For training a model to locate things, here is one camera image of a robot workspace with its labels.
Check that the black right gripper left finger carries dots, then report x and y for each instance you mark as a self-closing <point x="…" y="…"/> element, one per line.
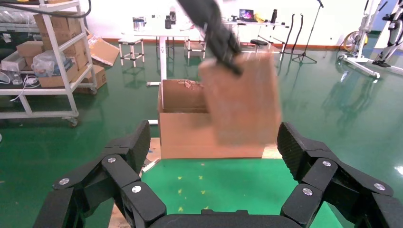
<point x="121" y="176"/>

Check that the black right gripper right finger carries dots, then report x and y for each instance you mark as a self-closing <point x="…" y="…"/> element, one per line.
<point x="322" y="174"/>

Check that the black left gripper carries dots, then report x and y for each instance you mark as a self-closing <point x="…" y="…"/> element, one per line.
<point x="203" y="12"/>

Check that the large open cardboard carton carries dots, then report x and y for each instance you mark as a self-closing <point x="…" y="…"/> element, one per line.
<point x="185" y="135"/>

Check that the cardboard box with blue item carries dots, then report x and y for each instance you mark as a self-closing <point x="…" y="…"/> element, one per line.
<point x="53" y="82"/>

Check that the flattened cardboard sheet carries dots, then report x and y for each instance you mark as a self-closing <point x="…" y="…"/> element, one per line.
<point x="104" y="52"/>

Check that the small brown cardboard box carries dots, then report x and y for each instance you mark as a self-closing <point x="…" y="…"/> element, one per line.
<point x="30" y="48"/>

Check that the white flat box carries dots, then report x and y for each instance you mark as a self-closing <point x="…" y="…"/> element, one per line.
<point x="12" y="63"/>

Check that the tall taped cardboard box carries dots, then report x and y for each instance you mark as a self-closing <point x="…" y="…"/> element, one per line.
<point x="67" y="26"/>

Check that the black round stool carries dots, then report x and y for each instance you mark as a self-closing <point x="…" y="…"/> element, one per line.
<point x="259" y="42"/>

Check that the open laptop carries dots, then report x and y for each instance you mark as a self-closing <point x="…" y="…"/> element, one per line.
<point x="247" y="15"/>

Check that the yellow bag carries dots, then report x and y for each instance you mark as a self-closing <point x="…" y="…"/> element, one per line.
<point x="259" y="18"/>

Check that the long white table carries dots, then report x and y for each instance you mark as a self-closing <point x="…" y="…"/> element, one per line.
<point x="266" y="24"/>

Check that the black bottle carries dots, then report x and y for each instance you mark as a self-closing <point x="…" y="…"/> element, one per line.
<point x="274" y="16"/>

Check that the black gooseneck stand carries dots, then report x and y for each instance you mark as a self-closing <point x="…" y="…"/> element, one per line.
<point x="299" y="33"/>
<point x="290" y="33"/>

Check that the black microphone stand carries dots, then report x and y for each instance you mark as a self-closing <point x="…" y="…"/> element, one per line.
<point x="304" y="55"/>

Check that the green cloth with yellow marks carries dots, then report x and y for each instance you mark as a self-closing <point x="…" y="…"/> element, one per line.
<point x="239" y="182"/>

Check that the metal pot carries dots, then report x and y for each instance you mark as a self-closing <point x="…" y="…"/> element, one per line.
<point x="139" y="24"/>

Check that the white metal shelf cart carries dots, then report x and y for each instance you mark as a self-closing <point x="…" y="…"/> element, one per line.
<point x="37" y="92"/>

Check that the clear plastic bag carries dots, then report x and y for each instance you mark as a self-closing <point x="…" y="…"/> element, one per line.
<point x="44" y="64"/>

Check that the black legged machine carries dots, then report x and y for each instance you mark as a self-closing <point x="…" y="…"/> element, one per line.
<point x="392" y="31"/>

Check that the white frame stool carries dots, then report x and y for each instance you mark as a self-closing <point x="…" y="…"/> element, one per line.
<point x="130" y="40"/>
<point x="195" y="45"/>

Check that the white machine stand frame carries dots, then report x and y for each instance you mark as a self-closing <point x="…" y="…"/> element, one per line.
<point x="362" y="66"/>

